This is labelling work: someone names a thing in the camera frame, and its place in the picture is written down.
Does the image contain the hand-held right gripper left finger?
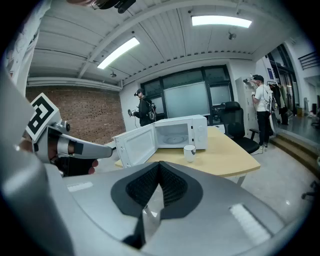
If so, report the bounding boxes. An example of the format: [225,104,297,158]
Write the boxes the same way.
[44,161,161,250]

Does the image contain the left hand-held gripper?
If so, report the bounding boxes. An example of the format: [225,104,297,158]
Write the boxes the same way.
[25,92,114,166]

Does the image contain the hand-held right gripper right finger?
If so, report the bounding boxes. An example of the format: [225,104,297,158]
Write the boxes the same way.
[139,161,286,256]

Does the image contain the white cup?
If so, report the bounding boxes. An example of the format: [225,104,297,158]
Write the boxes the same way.
[183,144,197,164]

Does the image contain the white microwave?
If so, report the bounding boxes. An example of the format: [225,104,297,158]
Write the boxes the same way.
[112,114,209,169]

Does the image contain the person's left forearm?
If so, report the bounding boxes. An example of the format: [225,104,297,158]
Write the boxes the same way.
[18,138,34,154]

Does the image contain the person's left hand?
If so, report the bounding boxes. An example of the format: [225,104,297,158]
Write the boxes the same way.
[48,139,100,178]

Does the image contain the black office chair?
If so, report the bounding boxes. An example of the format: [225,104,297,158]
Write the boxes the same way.
[219,101,261,155]

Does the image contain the black chair base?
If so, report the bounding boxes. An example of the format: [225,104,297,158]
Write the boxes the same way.
[300,179,320,201]

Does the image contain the white metal cabinet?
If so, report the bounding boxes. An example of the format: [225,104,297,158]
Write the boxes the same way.
[234,76,259,139]

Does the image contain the long ceiling light panel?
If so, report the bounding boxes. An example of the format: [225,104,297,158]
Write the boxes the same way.
[191,15,253,29]
[96,36,141,70]

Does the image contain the black-framed window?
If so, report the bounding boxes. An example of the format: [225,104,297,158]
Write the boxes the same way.
[140,64,235,126]

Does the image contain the coat rack with clothes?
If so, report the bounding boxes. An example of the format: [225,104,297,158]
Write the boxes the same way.
[266,80,289,126]

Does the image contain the person's white shirt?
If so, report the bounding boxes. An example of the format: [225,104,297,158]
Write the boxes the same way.
[4,0,53,90]

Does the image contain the black head-worn camera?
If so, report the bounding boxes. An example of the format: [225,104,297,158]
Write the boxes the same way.
[90,0,137,14]

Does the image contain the black wall vent grille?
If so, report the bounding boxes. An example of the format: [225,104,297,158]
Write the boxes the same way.
[297,51,319,71]

